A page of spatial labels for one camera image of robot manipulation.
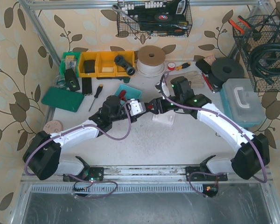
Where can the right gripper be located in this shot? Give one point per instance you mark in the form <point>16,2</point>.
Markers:
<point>158,106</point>

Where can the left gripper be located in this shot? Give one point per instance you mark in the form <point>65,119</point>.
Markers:
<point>132,117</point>

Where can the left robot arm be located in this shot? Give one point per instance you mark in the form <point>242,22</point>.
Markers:
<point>48,154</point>

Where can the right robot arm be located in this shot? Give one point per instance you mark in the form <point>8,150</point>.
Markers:
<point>251,152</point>

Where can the white peg board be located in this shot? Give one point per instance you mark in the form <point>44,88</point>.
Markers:
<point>166,118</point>

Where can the teal plastic box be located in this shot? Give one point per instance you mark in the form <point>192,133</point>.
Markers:
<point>131,93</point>

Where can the green clamp tool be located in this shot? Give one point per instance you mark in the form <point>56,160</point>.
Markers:
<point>124,79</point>

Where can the black pipe fitting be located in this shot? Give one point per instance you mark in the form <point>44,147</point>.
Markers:
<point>121,62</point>

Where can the red white tape roll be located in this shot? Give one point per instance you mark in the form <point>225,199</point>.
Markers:
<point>171,66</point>

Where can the white work glove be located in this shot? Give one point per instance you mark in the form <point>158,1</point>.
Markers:
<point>196,79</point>

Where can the yellow orange screwdriver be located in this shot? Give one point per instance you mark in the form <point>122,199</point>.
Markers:
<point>183,66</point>

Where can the black orange screwdriver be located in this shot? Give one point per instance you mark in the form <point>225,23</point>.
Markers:
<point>98,91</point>

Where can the red utility knife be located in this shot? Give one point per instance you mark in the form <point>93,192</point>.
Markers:
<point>212,87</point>

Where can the black pouch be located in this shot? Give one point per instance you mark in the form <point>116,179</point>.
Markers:
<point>203,66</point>

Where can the yellow parts bin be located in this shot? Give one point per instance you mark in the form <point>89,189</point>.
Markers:
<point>101,64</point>

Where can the black rectangular block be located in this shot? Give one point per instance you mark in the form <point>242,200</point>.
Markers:
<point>87,86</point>

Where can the black disc spool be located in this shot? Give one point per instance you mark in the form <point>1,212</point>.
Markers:
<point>223,69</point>

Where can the green plastic lid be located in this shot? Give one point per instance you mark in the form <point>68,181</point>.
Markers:
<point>63,99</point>

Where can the clear teal toolbox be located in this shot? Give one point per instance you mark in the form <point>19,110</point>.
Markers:
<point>241,103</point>

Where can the black meter device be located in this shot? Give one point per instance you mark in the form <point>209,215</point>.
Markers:
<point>71,80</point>

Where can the green parts bin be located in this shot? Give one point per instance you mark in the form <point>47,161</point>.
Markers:
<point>69,60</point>

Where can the round beige power strip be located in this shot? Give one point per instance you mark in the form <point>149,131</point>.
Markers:
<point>53,126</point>

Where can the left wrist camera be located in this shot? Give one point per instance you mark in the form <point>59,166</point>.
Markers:
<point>136,107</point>

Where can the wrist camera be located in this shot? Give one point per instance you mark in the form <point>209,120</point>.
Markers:
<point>136,107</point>
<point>159,86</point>

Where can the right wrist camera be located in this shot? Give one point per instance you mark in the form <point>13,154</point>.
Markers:
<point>159,86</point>

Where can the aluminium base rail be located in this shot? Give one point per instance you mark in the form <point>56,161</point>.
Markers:
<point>135,175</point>

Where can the wire basket with tools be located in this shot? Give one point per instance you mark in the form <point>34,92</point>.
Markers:
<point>145,19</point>

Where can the orange handled pliers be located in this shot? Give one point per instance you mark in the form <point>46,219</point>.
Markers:
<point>237,26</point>

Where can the wire basket with cables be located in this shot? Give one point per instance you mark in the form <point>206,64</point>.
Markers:
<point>260,51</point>

